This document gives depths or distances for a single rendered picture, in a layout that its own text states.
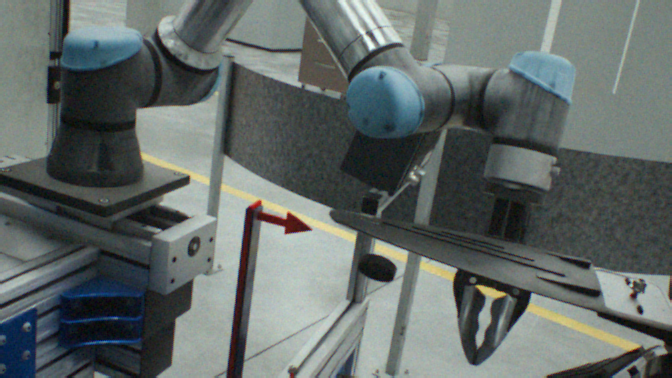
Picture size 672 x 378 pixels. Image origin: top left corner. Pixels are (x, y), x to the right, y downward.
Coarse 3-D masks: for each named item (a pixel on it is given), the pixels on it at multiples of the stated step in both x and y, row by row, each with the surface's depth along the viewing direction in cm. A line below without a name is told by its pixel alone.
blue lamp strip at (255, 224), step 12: (252, 216) 71; (252, 228) 72; (252, 240) 72; (252, 252) 73; (252, 264) 74; (252, 276) 75; (252, 288) 75; (240, 312) 74; (240, 324) 75; (240, 336) 75; (240, 348) 76; (240, 360) 77; (240, 372) 78
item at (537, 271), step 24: (336, 216) 56; (360, 216) 62; (384, 240) 54; (408, 240) 57; (432, 240) 60; (456, 240) 62; (480, 240) 63; (504, 240) 69; (456, 264) 55; (480, 264) 57; (504, 264) 59; (528, 264) 60; (552, 264) 62; (576, 264) 64; (528, 288) 56; (552, 288) 57; (576, 288) 58; (600, 288) 59; (600, 312) 56
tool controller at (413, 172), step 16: (352, 144) 128; (368, 144) 127; (384, 144) 126; (400, 144) 125; (416, 144) 124; (432, 144) 139; (352, 160) 129; (368, 160) 128; (384, 160) 127; (400, 160) 126; (416, 160) 130; (368, 176) 128; (384, 176) 128; (400, 176) 127; (416, 176) 130
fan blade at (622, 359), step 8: (632, 352) 74; (640, 352) 72; (600, 360) 78; (608, 360) 75; (616, 360) 74; (624, 360) 72; (632, 360) 71; (576, 368) 78; (584, 368) 76; (592, 368) 74; (600, 368) 73; (608, 368) 71; (616, 368) 70; (624, 368) 70; (552, 376) 80; (560, 376) 77; (568, 376) 76; (576, 376) 74; (584, 376) 71; (592, 376) 71; (600, 376) 70; (608, 376) 69
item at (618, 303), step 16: (608, 272) 65; (608, 288) 61; (624, 288) 62; (656, 288) 63; (608, 304) 58; (624, 304) 59; (640, 304) 59; (656, 304) 60; (640, 320) 57; (656, 320) 57
